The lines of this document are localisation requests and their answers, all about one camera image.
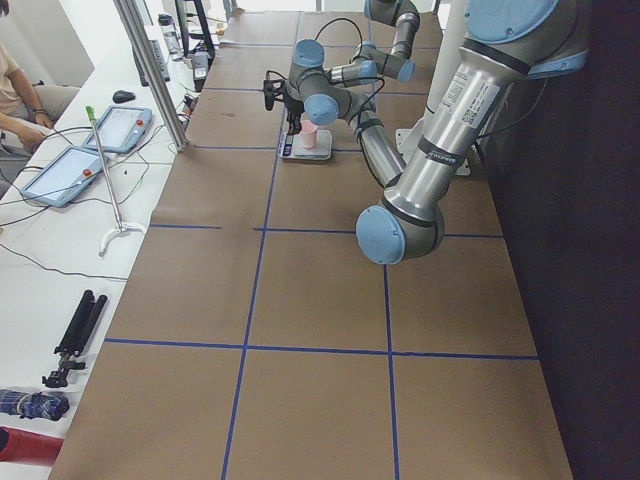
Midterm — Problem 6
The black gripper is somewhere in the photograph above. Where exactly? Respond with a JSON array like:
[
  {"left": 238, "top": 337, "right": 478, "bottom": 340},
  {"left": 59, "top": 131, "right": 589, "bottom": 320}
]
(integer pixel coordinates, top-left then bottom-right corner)
[{"left": 284, "top": 91, "right": 305, "bottom": 132}]

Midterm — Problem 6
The pink paper cup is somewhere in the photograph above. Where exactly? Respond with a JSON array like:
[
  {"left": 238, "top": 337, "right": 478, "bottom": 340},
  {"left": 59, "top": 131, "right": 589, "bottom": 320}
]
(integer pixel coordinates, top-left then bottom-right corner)
[{"left": 299, "top": 119, "right": 318, "bottom": 149}]

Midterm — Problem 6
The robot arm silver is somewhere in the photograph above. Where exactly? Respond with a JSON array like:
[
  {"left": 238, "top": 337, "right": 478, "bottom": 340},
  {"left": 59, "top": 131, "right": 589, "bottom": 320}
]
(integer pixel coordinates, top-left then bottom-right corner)
[
  {"left": 325, "top": 1, "right": 421, "bottom": 87},
  {"left": 283, "top": 1, "right": 592, "bottom": 264}
]

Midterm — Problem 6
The digital kitchen scale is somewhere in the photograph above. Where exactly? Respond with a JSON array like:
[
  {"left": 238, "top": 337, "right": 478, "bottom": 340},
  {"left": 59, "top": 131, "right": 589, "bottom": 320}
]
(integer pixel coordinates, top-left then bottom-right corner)
[{"left": 277, "top": 130, "right": 333, "bottom": 162}]

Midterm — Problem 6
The water bottle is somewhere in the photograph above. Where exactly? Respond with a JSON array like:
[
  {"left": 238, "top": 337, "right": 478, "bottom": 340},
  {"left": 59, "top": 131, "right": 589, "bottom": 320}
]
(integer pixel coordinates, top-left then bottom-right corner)
[{"left": 158, "top": 13, "right": 182, "bottom": 60}]

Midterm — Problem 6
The black keyboard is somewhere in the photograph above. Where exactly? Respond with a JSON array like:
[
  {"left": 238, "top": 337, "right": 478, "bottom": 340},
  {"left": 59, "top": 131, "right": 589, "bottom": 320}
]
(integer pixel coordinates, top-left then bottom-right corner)
[{"left": 134, "top": 39, "right": 171, "bottom": 87}]

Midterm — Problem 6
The teach pendant far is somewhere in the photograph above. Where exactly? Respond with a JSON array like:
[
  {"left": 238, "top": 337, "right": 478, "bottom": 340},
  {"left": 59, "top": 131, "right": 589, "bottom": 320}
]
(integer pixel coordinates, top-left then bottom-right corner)
[{"left": 96, "top": 105, "right": 153, "bottom": 154}]

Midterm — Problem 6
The teach pendant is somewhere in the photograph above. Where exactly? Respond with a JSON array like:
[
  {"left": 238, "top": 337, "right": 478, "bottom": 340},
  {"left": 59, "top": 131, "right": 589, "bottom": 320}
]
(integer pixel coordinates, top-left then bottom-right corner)
[
  {"left": 96, "top": 105, "right": 153, "bottom": 154},
  {"left": 20, "top": 146, "right": 103, "bottom": 207}
]

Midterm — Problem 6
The black computer mouse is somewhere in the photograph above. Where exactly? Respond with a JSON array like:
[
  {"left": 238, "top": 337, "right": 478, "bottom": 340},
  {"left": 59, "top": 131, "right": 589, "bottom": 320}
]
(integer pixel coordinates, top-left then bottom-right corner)
[{"left": 112, "top": 90, "right": 136, "bottom": 104}]

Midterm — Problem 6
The teach pendant near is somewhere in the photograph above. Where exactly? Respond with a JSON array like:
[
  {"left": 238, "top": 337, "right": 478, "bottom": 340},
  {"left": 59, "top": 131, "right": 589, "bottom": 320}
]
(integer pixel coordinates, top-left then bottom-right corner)
[{"left": 20, "top": 146, "right": 103, "bottom": 207}]

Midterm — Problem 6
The seated person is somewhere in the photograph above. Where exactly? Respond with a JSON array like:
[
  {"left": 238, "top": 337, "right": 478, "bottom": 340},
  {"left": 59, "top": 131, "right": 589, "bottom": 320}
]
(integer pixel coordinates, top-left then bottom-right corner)
[{"left": 0, "top": 0, "right": 81, "bottom": 156}]

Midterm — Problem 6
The black tripod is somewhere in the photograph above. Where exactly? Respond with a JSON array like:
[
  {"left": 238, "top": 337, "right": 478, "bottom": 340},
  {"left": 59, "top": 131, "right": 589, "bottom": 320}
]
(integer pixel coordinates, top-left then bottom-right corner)
[{"left": 42, "top": 290, "right": 108, "bottom": 388}]

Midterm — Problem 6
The folded blue umbrella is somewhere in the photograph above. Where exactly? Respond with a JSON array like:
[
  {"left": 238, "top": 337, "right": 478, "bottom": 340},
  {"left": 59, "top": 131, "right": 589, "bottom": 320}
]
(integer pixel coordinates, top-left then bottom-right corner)
[{"left": 1, "top": 389, "right": 70, "bottom": 421}]

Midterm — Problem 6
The red object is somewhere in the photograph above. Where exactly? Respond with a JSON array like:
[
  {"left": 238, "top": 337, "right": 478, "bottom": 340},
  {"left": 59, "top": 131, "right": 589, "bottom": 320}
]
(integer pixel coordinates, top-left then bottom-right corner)
[{"left": 1, "top": 427, "right": 64, "bottom": 466}]

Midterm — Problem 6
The aluminium frame post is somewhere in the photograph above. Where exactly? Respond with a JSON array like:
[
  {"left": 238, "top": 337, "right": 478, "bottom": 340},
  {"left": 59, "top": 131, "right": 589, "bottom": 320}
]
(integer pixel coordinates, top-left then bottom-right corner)
[{"left": 114, "top": 0, "right": 188, "bottom": 152}]

